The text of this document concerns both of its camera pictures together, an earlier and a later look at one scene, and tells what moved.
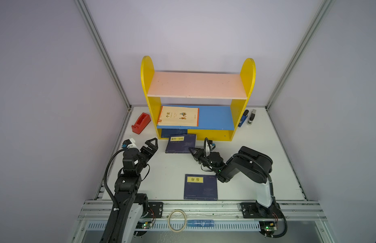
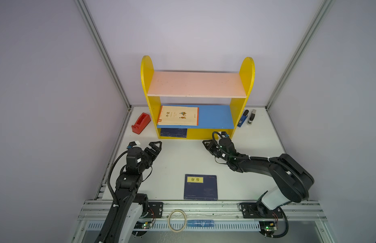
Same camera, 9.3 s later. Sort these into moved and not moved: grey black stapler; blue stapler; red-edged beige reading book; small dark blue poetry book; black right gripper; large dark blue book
Moved: black right gripper; small dark blue poetry book
Not moved: large dark blue book; grey black stapler; red-edged beige reading book; blue stapler
